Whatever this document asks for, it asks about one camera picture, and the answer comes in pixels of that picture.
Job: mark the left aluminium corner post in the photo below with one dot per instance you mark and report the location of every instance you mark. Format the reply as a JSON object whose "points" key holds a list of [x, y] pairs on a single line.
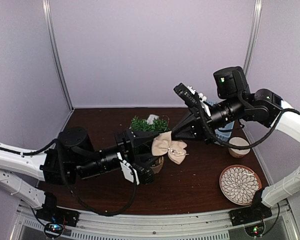
{"points": [[55, 53]]}

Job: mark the floral patterned plate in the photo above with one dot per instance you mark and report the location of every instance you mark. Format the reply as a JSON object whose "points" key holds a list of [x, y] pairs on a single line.
{"points": [[239, 184]]}

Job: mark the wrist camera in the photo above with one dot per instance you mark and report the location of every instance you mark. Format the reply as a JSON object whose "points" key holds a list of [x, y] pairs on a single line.
{"points": [[138, 171], [191, 97]]}

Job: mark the aluminium corner post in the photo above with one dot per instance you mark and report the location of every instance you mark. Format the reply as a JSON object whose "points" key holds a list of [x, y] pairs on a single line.
{"points": [[253, 36], [55, 53]]}

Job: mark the right circuit board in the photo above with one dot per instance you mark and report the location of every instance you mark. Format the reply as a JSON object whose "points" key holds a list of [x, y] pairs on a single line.
{"points": [[255, 230]]}

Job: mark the circuit board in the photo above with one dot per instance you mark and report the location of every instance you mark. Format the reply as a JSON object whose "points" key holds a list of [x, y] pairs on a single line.
{"points": [[53, 230], [255, 230]]}

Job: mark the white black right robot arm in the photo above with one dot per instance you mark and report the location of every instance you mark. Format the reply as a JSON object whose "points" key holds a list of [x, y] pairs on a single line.
{"points": [[238, 103]]}

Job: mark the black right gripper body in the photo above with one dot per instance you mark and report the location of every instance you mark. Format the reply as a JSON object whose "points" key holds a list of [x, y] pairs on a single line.
{"points": [[205, 124]]}

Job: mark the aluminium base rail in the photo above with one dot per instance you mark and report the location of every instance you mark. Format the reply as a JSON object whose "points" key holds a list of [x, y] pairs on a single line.
{"points": [[213, 225]]}

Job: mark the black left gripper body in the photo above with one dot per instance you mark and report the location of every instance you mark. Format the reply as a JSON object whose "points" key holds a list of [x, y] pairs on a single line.
{"points": [[125, 148]]}

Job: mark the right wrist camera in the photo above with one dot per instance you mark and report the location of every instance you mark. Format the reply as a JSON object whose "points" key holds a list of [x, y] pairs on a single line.
{"points": [[191, 97]]}

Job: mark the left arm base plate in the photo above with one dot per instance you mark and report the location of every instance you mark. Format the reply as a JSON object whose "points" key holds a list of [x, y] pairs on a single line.
{"points": [[59, 215]]}

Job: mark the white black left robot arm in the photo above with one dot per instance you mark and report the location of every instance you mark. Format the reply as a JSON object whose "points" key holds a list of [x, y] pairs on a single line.
{"points": [[72, 155]]}

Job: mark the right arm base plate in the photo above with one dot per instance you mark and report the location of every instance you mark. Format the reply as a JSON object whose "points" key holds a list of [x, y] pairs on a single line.
{"points": [[250, 214]]}

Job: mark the small green christmas tree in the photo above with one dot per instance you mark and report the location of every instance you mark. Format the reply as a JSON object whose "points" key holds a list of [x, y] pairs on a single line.
{"points": [[140, 124]]}

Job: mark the right aluminium corner post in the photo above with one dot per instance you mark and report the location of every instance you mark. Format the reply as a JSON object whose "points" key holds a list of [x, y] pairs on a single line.
{"points": [[253, 36]]}

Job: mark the left circuit board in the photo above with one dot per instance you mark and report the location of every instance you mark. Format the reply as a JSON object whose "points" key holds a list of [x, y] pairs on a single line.
{"points": [[53, 230]]}

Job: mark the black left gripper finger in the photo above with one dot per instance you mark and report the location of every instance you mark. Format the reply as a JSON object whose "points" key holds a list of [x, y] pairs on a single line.
{"points": [[147, 161], [139, 138]]}

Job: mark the burlap tree pot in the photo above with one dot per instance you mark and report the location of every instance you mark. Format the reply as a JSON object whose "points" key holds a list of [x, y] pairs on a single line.
{"points": [[157, 165]]}

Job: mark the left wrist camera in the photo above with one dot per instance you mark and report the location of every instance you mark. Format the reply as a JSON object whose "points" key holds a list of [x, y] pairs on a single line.
{"points": [[138, 171]]}

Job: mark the light blue plastic basket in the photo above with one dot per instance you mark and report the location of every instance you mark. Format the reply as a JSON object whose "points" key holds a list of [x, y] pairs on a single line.
{"points": [[223, 133]]}

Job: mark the white cotton boll ornament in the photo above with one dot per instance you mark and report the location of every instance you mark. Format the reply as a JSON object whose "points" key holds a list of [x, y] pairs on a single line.
{"points": [[151, 119]]}

